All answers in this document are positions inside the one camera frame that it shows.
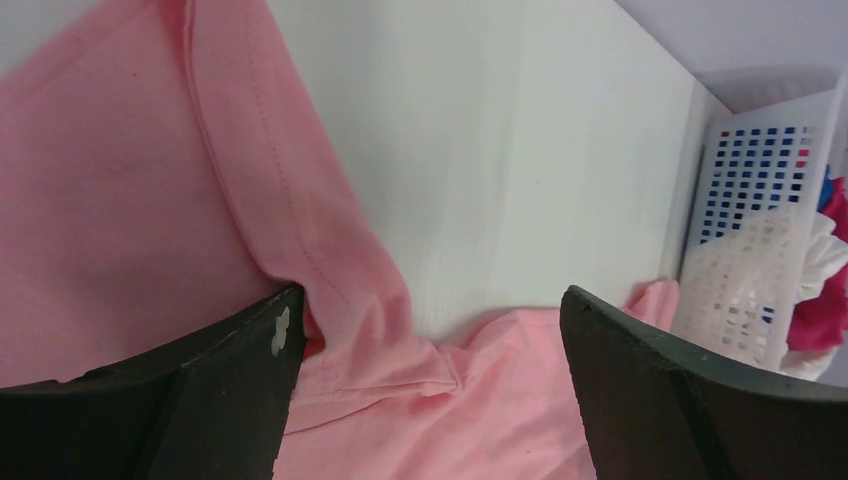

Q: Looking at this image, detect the blue t shirt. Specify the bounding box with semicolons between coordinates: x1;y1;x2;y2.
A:
698;125;836;243

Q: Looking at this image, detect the white t shirt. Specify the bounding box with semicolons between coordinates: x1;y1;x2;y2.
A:
779;213;847;381

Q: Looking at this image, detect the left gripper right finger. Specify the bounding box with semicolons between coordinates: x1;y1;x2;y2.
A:
560;286;847;479

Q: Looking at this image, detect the pink t shirt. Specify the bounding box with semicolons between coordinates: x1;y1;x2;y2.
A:
1;1;680;479

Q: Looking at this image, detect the white plastic basket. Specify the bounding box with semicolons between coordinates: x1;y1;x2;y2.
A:
671;80;846;371

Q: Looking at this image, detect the magenta t shirt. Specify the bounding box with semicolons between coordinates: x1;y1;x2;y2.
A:
787;177;847;351

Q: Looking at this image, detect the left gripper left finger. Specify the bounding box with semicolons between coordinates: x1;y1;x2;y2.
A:
1;285;306;479

